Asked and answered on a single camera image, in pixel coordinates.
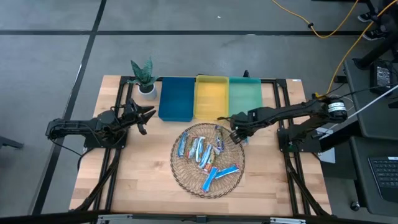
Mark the yellow plastic bin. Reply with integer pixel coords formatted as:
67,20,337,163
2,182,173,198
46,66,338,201
193,75,230,121

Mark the green snake plant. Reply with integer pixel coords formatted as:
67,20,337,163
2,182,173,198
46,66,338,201
127,57,159,88

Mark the red chocolate granola bar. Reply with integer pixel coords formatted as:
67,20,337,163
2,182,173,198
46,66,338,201
203,151,218,174

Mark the white rod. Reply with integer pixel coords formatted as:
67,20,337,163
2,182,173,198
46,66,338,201
320,83,398,133

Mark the green plastic bin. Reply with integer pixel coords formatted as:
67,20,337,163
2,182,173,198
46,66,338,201
228,77,264,118

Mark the thin black cable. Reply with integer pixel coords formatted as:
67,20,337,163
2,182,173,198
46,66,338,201
326,83,398,97

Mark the dark grey desk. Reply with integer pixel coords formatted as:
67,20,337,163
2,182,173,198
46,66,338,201
343,57,398,141

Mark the black aluminium table frame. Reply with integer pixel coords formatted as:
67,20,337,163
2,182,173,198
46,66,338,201
70,75,332,217

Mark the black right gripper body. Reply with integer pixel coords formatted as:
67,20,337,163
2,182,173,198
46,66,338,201
229,111,255,135

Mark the yellow extension cable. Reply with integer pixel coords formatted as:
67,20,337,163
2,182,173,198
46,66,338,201
272,0,360,39
325,0,398,96

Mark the black keyboard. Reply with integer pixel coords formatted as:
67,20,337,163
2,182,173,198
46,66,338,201
368,156,398,203

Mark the round woven mat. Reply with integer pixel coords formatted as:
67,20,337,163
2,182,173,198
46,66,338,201
170,123,246,199

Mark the blue plastic bin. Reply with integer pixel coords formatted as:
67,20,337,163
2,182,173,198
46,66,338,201
157,77,196,123

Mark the black chair base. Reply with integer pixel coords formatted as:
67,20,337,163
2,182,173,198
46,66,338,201
353,0,398,71

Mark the grey chair leg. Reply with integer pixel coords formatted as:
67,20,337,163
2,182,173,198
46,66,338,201
0,136,25,150

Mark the black desk with keyboard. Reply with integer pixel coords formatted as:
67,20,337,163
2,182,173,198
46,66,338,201
349,136,398,217

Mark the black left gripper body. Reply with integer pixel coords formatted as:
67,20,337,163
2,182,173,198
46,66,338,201
121,98,148,136

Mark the blue granola bar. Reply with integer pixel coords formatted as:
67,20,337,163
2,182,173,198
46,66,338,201
214,164,240,180

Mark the black crossbar with silver brackets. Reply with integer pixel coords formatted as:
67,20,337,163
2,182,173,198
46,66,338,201
0,210,398,224

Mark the white plant pot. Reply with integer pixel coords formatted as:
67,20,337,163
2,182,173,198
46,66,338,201
137,83,158,101

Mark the black power adapter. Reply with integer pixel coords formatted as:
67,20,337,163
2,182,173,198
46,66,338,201
370,61,395,95

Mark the person's shoe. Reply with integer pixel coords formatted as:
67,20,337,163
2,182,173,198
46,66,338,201
362,28,388,41
357,12,379,23

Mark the black floor cable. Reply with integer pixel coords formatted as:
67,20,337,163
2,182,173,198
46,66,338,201
49,136,91,172

